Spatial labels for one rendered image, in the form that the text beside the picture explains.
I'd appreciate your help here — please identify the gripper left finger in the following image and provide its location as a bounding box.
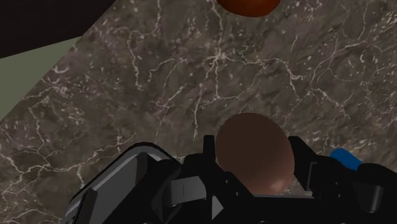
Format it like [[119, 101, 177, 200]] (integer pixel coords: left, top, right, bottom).
[[145, 134, 254, 224]]

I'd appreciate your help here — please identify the brown egg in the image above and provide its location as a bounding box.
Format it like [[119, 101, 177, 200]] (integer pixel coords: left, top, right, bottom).
[[215, 112, 296, 197]]

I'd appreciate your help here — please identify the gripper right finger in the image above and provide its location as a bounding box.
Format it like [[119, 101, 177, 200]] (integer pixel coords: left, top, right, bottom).
[[288, 136, 397, 224]]

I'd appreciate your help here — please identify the orange round fruit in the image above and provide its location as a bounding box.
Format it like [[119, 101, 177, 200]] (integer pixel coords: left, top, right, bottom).
[[216, 0, 282, 18]]

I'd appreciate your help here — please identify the blue object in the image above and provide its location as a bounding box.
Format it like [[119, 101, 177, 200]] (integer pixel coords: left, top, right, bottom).
[[329, 148, 365, 172]]

